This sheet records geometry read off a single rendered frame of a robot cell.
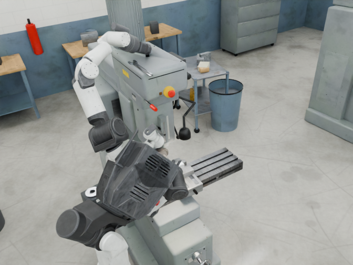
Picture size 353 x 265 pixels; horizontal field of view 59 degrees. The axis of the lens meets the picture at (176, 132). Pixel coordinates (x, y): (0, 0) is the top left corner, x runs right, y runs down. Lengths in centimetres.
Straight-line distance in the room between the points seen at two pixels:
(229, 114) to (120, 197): 314
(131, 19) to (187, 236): 144
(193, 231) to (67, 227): 114
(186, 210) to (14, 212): 220
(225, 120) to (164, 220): 242
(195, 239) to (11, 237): 205
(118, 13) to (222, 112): 270
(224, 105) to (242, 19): 306
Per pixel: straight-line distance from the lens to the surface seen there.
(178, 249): 219
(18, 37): 590
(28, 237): 357
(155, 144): 153
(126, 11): 186
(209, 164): 247
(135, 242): 290
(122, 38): 155
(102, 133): 137
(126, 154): 138
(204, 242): 227
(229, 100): 416
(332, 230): 341
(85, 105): 140
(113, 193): 131
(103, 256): 162
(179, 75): 165
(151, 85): 159
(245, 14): 694
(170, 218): 220
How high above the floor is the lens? 249
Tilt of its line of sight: 34 degrees down
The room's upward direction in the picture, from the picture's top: 4 degrees counter-clockwise
